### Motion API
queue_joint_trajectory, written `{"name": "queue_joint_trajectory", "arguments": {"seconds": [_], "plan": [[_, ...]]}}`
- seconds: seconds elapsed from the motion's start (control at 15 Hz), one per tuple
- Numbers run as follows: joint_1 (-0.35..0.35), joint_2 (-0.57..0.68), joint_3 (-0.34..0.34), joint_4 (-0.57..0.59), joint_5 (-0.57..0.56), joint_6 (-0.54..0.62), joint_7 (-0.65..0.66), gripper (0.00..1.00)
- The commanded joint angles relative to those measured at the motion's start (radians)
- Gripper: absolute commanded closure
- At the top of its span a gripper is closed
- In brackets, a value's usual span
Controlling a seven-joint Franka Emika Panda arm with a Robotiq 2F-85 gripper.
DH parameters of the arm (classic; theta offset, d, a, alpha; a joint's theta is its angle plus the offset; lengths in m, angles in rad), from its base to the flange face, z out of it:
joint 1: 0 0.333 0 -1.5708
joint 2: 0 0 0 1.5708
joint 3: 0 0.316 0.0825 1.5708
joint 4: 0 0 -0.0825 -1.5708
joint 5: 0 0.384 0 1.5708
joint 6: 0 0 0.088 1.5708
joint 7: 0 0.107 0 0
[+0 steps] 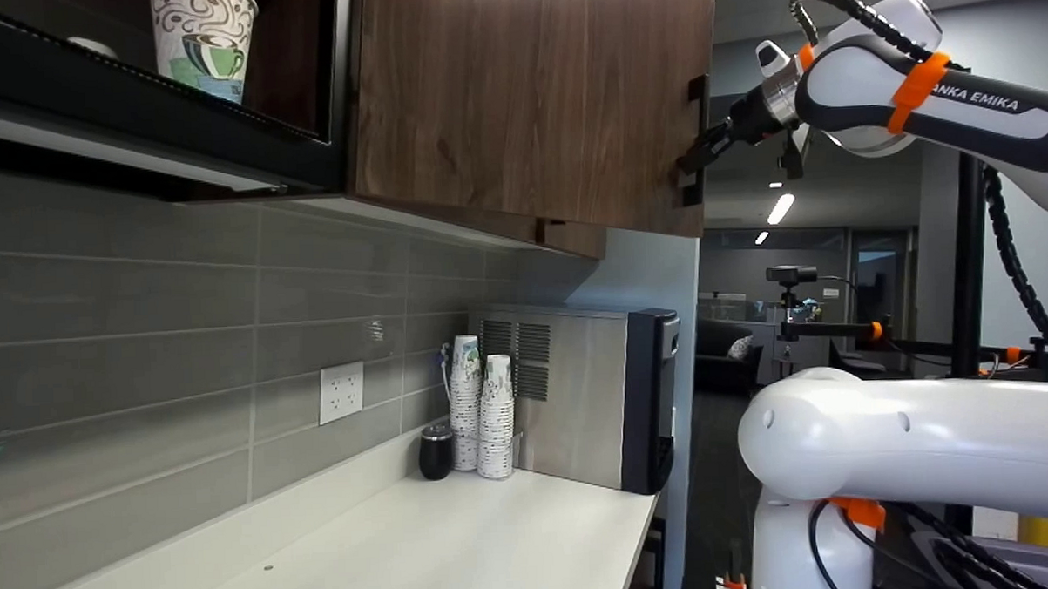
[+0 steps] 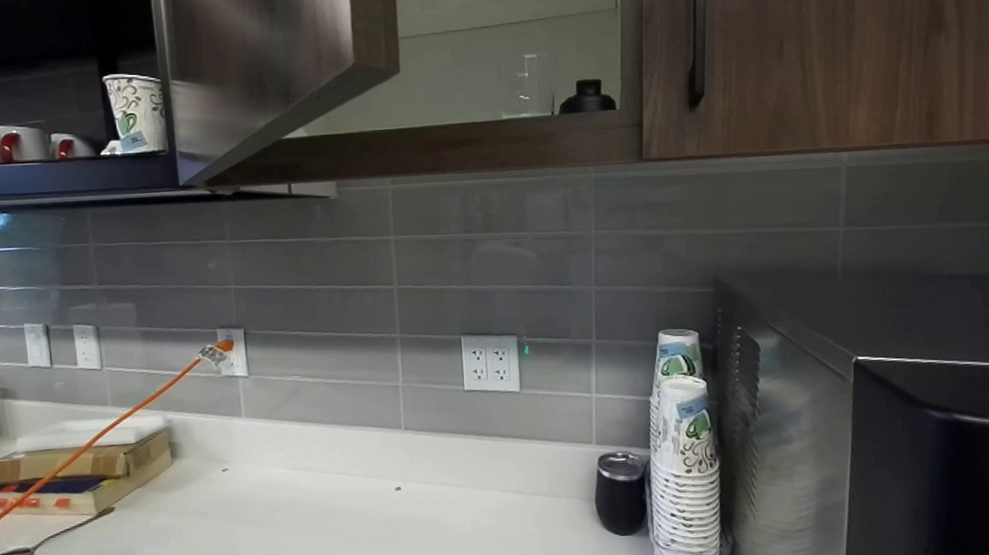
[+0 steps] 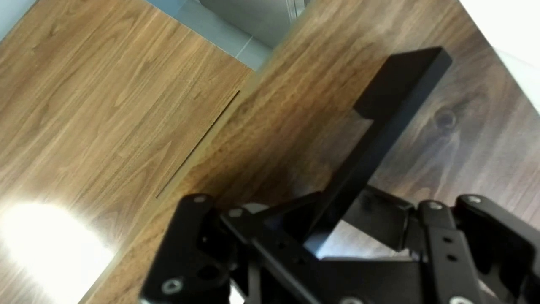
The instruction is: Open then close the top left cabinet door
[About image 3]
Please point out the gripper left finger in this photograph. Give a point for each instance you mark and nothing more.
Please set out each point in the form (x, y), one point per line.
(192, 253)

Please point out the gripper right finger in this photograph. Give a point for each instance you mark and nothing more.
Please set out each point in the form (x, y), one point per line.
(447, 253)

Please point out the wooden cabinet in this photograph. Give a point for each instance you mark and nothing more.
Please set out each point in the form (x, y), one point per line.
(126, 105)

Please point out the plain wooden cabinet door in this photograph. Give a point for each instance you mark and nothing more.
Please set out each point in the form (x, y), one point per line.
(105, 105)

